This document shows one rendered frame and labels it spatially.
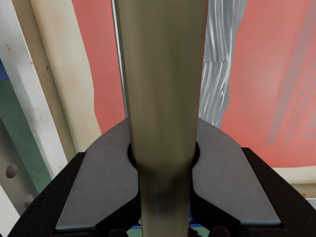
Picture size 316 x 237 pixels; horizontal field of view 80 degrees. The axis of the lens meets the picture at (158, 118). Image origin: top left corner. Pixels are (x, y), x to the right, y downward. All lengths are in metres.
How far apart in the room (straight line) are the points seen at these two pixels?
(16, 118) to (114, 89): 1.47
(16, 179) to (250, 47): 0.39
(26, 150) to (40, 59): 1.62
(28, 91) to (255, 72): 0.31
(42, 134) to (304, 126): 0.42
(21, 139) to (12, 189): 1.48
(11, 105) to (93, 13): 1.46
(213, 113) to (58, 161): 0.26
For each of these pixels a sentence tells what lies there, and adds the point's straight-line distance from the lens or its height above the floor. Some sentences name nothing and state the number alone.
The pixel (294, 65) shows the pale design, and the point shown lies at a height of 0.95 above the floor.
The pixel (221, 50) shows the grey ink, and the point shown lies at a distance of 0.28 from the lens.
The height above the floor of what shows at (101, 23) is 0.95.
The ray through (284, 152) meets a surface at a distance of 0.42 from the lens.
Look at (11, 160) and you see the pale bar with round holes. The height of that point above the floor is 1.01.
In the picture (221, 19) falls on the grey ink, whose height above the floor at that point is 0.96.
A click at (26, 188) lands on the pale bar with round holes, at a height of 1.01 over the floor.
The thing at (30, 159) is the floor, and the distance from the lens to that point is 1.93.
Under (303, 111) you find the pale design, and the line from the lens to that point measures 0.39.
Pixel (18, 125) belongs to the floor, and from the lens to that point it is 1.76.
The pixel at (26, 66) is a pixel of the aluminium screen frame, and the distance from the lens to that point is 0.29.
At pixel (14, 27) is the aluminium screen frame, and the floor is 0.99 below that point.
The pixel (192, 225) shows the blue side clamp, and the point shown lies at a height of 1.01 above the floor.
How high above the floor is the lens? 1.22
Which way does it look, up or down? 60 degrees down
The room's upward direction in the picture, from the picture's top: 178 degrees clockwise
